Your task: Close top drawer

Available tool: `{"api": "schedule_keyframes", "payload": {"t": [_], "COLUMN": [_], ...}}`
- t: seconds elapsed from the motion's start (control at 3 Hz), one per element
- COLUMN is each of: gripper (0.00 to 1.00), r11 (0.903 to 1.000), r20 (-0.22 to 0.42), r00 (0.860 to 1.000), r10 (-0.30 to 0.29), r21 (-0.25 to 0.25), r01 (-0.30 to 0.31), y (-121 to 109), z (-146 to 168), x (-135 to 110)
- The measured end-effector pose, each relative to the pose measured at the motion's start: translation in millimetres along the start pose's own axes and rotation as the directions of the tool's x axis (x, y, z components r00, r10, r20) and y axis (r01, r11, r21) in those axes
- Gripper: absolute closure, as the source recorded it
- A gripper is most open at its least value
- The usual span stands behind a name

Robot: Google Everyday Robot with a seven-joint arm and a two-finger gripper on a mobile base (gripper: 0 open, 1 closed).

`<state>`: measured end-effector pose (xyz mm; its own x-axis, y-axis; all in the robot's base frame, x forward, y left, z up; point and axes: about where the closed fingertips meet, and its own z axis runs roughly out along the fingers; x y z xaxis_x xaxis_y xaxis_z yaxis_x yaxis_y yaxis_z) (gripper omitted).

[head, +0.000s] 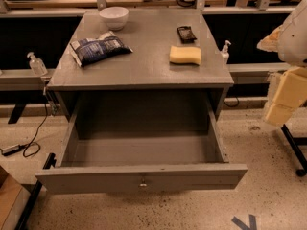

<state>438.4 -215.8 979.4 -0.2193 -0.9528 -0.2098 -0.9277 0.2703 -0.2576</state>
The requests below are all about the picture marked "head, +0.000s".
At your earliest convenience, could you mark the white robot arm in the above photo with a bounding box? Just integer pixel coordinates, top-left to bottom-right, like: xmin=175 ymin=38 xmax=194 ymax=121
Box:
xmin=257 ymin=0 xmax=307 ymax=127

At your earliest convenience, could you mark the black snack packet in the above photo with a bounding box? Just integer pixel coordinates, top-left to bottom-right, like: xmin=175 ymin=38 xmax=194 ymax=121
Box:
xmin=177 ymin=26 xmax=197 ymax=43

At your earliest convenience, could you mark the clear sanitizer bottle left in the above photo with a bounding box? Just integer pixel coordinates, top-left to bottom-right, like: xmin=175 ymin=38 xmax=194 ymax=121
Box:
xmin=27 ymin=52 xmax=48 ymax=77

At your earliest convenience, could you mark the black power adapter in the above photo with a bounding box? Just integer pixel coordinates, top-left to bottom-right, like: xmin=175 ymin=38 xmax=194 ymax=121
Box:
xmin=0 ymin=145 xmax=21 ymax=156

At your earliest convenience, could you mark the blue chip bag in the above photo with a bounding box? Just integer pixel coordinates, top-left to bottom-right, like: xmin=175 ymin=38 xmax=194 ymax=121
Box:
xmin=70 ymin=31 xmax=132 ymax=67

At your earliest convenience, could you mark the black cable on floor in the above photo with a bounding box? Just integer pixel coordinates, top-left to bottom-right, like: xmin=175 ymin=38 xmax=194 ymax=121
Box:
xmin=19 ymin=102 xmax=50 ymax=159

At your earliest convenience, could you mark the white bowl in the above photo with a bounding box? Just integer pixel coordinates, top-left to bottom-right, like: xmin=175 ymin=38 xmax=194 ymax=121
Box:
xmin=99 ymin=7 xmax=129 ymax=31

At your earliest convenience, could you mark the yellow sponge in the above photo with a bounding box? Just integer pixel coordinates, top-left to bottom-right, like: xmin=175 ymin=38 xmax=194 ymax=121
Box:
xmin=169 ymin=46 xmax=201 ymax=65

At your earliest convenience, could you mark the grey top drawer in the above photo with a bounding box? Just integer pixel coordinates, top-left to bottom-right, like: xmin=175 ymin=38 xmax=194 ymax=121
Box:
xmin=36 ymin=89 xmax=247 ymax=194

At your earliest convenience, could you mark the white pump bottle right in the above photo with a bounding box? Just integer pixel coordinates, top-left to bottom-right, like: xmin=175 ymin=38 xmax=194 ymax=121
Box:
xmin=221 ymin=40 xmax=231 ymax=63

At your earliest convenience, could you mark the cardboard box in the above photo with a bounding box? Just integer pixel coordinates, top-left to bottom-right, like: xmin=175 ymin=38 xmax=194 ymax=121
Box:
xmin=0 ymin=166 xmax=30 ymax=230

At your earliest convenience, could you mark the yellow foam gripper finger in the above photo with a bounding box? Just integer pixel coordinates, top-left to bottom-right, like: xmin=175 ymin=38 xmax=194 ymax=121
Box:
xmin=264 ymin=67 xmax=307 ymax=127

